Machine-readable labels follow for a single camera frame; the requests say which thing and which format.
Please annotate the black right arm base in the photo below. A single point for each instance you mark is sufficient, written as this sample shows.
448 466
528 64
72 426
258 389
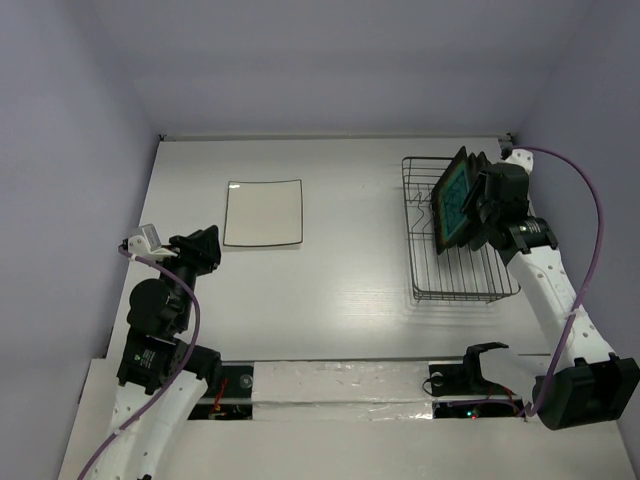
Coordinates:
464 377

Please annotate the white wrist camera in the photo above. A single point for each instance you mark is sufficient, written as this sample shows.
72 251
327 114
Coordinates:
143 241
519 157

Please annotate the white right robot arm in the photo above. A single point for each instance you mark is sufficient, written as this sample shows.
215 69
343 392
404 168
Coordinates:
585 382

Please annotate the dark patterned plate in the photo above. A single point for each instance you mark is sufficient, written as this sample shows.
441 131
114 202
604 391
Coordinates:
472 228

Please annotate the wire dish rack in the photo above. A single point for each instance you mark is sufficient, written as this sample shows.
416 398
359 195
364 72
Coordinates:
459 274

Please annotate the white square plate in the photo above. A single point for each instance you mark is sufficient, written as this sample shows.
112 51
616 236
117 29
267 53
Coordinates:
264 214

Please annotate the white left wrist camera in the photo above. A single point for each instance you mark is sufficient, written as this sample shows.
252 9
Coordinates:
143 241

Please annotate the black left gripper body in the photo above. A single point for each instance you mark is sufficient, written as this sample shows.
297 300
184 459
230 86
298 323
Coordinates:
194 259

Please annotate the white foam block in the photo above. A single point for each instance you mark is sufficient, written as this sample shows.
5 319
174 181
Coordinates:
314 382

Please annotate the dark rear plate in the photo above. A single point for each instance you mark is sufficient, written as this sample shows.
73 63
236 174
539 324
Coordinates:
480 242

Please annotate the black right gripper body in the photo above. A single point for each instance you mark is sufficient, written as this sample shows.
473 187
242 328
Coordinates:
481 195

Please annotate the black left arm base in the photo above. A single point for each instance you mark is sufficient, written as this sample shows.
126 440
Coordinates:
236 382

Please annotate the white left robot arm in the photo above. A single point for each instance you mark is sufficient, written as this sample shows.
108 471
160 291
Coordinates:
160 377

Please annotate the teal square plate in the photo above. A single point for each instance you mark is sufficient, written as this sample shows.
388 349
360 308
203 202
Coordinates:
448 196

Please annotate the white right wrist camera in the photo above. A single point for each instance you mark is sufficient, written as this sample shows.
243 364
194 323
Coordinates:
519 157

